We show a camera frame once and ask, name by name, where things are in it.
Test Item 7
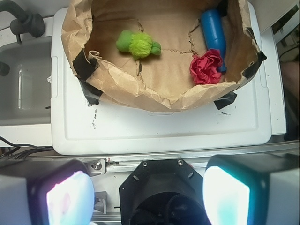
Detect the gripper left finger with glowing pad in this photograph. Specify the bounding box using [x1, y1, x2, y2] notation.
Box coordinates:
[0, 159, 95, 225]

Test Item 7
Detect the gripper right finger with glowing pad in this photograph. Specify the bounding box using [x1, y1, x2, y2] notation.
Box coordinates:
[202, 153, 300, 225]

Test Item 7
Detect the green plush animal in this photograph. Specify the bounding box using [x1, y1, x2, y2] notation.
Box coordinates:
[116, 30, 161, 60]

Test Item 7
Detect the white plastic bin lid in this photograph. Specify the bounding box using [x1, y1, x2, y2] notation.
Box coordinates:
[51, 8, 271, 155]

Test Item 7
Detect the crumpled red paper ball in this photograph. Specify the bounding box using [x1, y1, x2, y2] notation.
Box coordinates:
[189, 49, 223, 85]

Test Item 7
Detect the blue plastic bottle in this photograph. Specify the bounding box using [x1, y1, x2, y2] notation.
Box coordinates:
[200, 9, 227, 73]

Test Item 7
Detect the brown paper bag tray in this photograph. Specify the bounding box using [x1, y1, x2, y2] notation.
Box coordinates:
[61, 0, 266, 112]

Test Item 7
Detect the grey toy faucet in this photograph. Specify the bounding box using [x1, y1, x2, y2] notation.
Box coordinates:
[0, 0, 46, 44]

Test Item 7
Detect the black cable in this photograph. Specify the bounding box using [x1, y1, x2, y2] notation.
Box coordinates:
[0, 135, 54, 159]

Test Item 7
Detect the aluminium frame rail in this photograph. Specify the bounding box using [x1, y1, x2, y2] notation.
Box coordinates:
[0, 140, 300, 173]

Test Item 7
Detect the black octagonal mount plate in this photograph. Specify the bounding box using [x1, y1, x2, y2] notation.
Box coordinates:
[119, 160, 210, 225]

